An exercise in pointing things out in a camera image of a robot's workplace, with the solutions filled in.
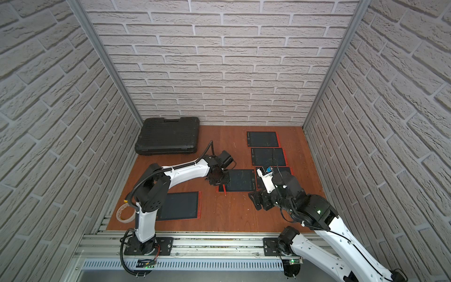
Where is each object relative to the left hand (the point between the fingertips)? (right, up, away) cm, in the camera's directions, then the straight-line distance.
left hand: (230, 181), depth 90 cm
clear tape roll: (-53, -14, -9) cm, 56 cm away
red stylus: (-3, -5, 0) cm, 6 cm away
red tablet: (+19, +23, +25) cm, 39 cm away
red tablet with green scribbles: (+25, +12, +12) cm, 30 cm away
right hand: (+13, +2, -23) cm, 26 cm away
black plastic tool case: (-42, +24, +13) cm, 50 cm away
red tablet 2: (+16, -1, +2) cm, 16 cm away
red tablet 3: (+6, -1, +4) cm, 7 cm away
